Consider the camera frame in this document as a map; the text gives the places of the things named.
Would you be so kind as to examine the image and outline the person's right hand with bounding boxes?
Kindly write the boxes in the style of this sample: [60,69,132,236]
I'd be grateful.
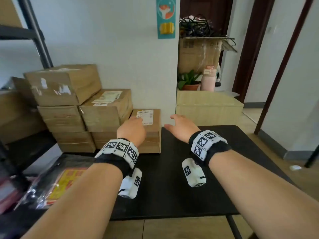
[164,114,201,144]

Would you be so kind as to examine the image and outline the person's left hand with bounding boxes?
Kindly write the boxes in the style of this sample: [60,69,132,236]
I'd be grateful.
[116,116,147,148]

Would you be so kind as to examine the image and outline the small cardboard parcel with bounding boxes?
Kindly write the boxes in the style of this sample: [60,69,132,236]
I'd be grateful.
[129,109,162,154]

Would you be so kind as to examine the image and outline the stack of cardboard boxes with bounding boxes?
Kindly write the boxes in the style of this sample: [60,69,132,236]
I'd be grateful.
[37,105,130,154]

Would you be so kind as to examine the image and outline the stack of red yellow stickers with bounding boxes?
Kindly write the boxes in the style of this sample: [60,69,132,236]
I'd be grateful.
[46,168,86,206]

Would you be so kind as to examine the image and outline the pile of cardboard boxes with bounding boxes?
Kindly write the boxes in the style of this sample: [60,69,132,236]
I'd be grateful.
[0,76,48,145]

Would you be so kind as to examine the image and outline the clear plastic bag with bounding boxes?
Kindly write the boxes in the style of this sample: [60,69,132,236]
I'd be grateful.
[15,154,96,209]

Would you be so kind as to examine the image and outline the large plain cardboard box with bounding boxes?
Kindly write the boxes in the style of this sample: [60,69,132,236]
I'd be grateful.
[0,0,23,28]

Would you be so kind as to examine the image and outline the person's right forearm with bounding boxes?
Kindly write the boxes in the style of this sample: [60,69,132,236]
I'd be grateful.
[208,149,319,239]

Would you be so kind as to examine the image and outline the person's left forearm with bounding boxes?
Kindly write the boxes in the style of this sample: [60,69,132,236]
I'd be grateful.
[22,163,124,239]

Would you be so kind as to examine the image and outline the black wristband white markers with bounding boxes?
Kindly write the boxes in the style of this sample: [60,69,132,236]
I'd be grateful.
[188,129,232,167]
[94,138,140,178]

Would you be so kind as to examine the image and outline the light wood cabinet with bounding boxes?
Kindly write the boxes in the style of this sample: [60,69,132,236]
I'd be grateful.
[175,90,245,127]

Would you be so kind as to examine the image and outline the potted green plant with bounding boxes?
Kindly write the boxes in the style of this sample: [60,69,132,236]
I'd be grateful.
[177,69,203,91]

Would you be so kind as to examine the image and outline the pink water bottle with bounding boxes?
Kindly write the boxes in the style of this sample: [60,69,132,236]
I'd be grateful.
[200,65,217,92]

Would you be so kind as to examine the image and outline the wood-top desk black legs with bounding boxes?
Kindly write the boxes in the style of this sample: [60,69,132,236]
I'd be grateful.
[304,143,319,169]

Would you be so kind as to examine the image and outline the black metal shelf rack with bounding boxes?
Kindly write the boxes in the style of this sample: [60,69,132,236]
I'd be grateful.
[0,0,63,192]

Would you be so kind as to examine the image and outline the yellow wall holder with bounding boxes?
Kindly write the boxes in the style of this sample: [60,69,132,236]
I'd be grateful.
[159,22,175,35]

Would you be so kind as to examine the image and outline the bundle of black cables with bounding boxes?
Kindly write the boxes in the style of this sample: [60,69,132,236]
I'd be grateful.
[179,15,236,46]

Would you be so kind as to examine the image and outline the thick dark brown door frame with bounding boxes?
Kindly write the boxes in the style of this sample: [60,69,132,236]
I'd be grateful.
[232,0,276,104]

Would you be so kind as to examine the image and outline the thin dark brown door frame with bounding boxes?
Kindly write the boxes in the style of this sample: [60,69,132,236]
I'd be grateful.
[254,0,315,135]

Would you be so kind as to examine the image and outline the large open box with cables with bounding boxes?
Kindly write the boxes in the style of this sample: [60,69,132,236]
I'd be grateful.
[179,0,235,67]

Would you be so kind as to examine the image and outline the teal wall poster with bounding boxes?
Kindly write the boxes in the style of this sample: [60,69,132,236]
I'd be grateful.
[156,0,176,40]

